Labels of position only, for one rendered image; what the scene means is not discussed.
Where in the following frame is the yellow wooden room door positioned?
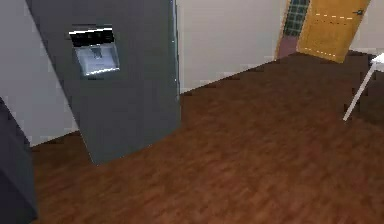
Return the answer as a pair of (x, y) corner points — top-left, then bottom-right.
(296, 0), (372, 64)

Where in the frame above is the grey fridge with dispenser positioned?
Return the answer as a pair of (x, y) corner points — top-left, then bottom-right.
(25, 0), (183, 166)

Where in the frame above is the dark grey cabinet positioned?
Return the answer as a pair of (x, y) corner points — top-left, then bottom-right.
(0, 96), (39, 224)

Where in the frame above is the white table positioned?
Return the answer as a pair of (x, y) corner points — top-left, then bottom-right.
(342, 51), (384, 122)

